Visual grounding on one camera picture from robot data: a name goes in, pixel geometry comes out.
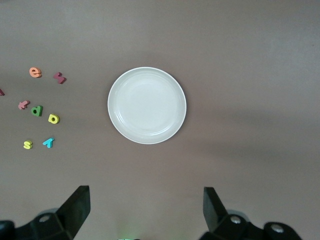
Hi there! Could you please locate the brown table cover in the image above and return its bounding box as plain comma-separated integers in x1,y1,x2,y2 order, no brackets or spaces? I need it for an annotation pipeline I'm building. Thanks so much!
0,0,320,240

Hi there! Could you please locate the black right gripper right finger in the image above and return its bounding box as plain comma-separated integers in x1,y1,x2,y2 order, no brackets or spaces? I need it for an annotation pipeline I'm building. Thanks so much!
199,186,303,240

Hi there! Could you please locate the teal letter y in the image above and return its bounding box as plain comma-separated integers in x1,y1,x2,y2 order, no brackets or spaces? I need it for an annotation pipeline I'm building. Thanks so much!
42,137,56,149

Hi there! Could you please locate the orange letter e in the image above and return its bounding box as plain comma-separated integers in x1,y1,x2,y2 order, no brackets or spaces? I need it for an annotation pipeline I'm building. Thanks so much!
28,66,43,79

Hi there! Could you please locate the beige round plate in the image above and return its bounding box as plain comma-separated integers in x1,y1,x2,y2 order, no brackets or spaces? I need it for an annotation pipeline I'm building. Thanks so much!
107,66,188,145

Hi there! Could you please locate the green letter p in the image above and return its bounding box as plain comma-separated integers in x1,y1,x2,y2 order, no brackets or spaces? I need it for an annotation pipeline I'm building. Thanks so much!
30,105,44,118

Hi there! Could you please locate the yellow letter b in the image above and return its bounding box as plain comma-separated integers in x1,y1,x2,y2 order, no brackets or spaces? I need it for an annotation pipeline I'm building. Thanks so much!
47,113,61,125

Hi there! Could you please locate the pink letter t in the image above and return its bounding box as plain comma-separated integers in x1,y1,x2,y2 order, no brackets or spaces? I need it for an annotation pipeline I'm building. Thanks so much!
17,99,31,111

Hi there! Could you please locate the dark red letter s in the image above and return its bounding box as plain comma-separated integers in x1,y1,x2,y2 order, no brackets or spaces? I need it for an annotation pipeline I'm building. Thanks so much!
52,71,67,85

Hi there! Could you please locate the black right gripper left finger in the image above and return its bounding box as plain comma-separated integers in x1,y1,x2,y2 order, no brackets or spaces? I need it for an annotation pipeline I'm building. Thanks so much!
0,185,91,240

